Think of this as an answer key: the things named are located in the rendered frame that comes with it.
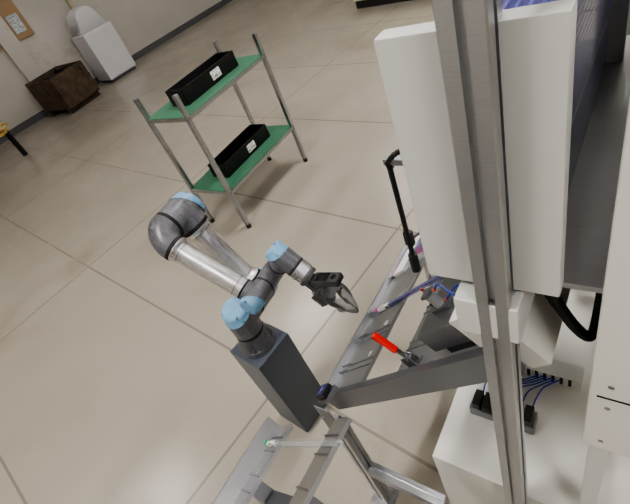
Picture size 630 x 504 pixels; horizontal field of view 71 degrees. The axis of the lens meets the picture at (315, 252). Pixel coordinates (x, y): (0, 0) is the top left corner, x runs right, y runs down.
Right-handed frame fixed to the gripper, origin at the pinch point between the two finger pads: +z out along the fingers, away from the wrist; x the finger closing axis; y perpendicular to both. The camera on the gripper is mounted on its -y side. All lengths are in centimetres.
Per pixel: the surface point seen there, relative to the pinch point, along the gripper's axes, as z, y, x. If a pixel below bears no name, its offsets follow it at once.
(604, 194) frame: -1, -94, 14
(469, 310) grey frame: -8, -83, 36
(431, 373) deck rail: 5, -56, 32
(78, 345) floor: -103, 215, 38
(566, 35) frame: -25, -113, 33
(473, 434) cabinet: 39, -24, 22
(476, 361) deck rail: 5, -69, 32
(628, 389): 16, -86, 32
